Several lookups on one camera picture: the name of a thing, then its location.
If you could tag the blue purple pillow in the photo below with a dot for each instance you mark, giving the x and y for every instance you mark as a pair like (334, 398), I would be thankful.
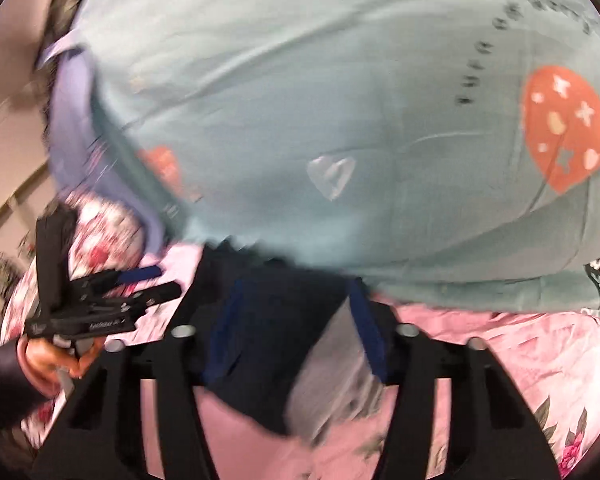
(81, 160)

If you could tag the pink floral bed sheet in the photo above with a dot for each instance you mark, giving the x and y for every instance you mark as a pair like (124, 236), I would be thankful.
(468, 396)

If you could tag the left hand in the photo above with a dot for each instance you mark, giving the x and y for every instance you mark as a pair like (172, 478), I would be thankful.
(41, 361)

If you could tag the white wall shelving with pictures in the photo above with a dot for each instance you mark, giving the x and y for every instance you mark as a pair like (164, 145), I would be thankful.
(23, 156)

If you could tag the teal heart-print duvet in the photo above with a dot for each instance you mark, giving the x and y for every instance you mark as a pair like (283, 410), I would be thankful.
(446, 151)

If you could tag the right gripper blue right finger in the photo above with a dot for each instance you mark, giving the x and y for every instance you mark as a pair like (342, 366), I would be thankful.
(370, 335)

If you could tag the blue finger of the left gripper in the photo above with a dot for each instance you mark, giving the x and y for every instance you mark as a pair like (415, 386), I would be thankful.
(155, 295)
(136, 275)

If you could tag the dark navy pants grey waistband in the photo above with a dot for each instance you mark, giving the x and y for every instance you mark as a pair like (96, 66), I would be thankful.
(303, 369)

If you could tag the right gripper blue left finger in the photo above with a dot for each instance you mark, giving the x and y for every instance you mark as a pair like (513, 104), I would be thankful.
(225, 342)

